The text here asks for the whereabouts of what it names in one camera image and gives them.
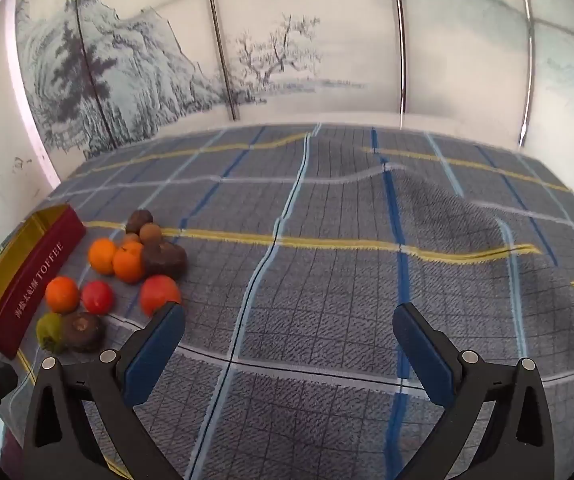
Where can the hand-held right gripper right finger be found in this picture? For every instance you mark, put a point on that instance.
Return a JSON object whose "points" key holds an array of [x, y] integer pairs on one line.
{"points": [[424, 360]]}

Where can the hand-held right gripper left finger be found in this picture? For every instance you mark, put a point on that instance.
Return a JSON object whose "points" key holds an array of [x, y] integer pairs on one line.
{"points": [[154, 355]]}

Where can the red tomato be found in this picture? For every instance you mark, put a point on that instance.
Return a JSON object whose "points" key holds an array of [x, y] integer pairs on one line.
{"points": [[157, 292], [98, 297]]}

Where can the red and gold tin box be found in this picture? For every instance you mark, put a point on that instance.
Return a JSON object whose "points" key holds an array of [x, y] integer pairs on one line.
{"points": [[32, 280]]}

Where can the dark purple mangosteen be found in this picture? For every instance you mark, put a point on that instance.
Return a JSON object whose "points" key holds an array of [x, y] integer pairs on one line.
{"points": [[139, 220], [83, 331]]}

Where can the green tomato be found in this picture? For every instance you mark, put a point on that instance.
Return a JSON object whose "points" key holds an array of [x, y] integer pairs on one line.
{"points": [[48, 331]]}

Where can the orange tangerine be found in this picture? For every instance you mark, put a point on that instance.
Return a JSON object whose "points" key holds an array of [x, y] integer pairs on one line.
{"points": [[62, 294], [128, 263], [103, 256]]}

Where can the large dark brown mangosteen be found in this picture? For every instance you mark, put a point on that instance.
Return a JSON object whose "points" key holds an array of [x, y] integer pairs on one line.
{"points": [[164, 259]]}

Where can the small brown kiwi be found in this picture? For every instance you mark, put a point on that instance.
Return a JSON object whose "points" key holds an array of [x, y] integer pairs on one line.
{"points": [[150, 234]]}

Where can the blue plaid blanket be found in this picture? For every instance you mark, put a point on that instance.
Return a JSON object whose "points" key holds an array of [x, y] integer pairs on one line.
{"points": [[317, 285]]}

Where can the metal panel trim strip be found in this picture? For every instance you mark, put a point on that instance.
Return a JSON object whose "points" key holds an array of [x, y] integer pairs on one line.
{"points": [[528, 50], [218, 42], [400, 45], [88, 65]]}

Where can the landscape painted wall panel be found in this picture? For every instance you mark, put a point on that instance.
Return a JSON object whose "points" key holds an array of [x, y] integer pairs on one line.
{"points": [[317, 35]]}

